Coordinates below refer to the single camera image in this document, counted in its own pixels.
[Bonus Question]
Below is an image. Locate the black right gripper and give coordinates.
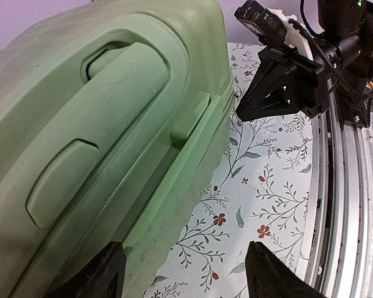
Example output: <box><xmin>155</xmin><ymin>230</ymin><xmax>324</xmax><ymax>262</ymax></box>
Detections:
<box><xmin>234</xmin><ymin>1</ymin><xmax>373</xmax><ymax>128</ymax></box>

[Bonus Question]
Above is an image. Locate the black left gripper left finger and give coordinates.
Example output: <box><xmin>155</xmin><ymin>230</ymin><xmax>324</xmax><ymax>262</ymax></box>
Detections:
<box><xmin>47</xmin><ymin>242</ymin><xmax>126</xmax><ymax>298</ymax></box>

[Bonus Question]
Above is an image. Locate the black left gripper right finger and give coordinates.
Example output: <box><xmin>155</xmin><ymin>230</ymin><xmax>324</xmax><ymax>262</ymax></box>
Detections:
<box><xmin>245</xmin><ymin>242</ymin><xmax>324</xmax><ymax>298</ymax></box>

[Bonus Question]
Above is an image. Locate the green hard-shell suitcase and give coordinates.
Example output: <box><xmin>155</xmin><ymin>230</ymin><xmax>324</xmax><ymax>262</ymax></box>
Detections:
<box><xmin>0</xmin><ymin>1</ymin><xmax>233</xmax><ymax>297</ymax></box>

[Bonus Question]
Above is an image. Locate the floral white table mat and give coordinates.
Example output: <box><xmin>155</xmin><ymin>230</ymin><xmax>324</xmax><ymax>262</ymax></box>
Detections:
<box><xmin>143</xmin><ymin>42</ymin><xmax>318</xmax><ymax>298</ymax></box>

